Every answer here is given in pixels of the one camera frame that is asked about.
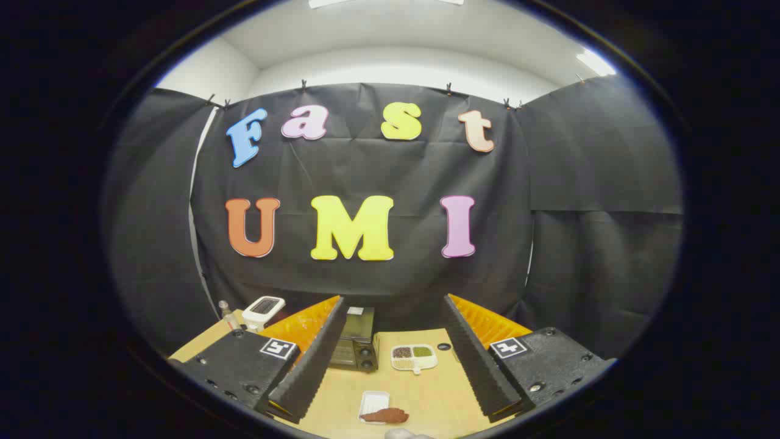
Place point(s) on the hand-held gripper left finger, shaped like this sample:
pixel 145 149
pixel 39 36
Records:
pixel 317 353

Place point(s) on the white pop-up toaster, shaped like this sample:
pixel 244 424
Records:
pixel 263 308

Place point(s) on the black backdrop cloth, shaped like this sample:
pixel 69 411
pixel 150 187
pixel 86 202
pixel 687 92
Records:
pixel 378 171

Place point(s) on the clear glass bottle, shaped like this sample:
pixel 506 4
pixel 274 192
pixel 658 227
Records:
pixel 228 316

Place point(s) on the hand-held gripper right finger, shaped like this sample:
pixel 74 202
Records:
pixel 472 360

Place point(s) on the white divided dish with beans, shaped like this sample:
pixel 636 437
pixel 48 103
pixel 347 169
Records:
pixel 414 358

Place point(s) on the black toaster oven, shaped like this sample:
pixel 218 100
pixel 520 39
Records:
pixel 356 344

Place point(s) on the white rectangular tray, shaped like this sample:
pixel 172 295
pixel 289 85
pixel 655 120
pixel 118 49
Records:
pixel 373 400

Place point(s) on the ceiling light panel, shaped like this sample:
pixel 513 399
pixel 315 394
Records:
pixel 596 62
pixel 329 3

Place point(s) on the brown cooked meat piece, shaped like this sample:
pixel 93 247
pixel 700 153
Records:
pixel 385 416

